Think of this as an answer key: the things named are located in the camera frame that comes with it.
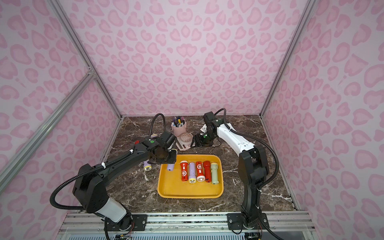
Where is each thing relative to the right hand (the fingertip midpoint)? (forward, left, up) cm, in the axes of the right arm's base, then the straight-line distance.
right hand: (196, 145), depth 86 cm
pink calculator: (+6, +10, -11) cm, 16 cm away
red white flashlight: (-11, +7, -11) cm, 17 cm away
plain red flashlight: (-13, -7, -12) cm, 19 cm away
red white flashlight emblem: (-15, -2, -10) cm, 18 cm away
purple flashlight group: (-16, +2, -10) cm, 19 cm away
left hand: (-8, +12, -3) cm, 14 cm away
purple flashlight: (-13, +13, -1) cm, 19 cm away
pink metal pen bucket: (+16, +12, -8) cm, 21 cm away
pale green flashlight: (-11, -11, -12) cm, 20 cm away
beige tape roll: (+13, +8, -12) cm, 20 cm away
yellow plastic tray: (-19, +14, -11) cm, 26 cm away
